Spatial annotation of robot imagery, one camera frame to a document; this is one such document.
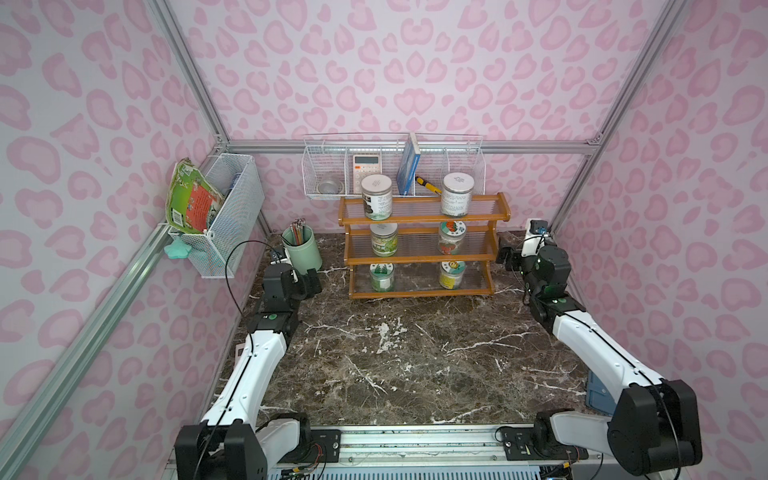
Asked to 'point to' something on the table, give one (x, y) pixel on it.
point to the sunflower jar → (451, 272)
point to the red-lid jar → (451, 235)
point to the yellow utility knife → (426, 184)
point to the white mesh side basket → (236, 176)
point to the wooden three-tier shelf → (421, 246)
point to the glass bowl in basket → (330, 187)
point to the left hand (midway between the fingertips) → (294, 269)
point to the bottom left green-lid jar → (382, 277)
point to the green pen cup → (305, 252)
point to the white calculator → (364, 165)
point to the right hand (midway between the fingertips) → (517, 234)
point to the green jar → (384, 239)
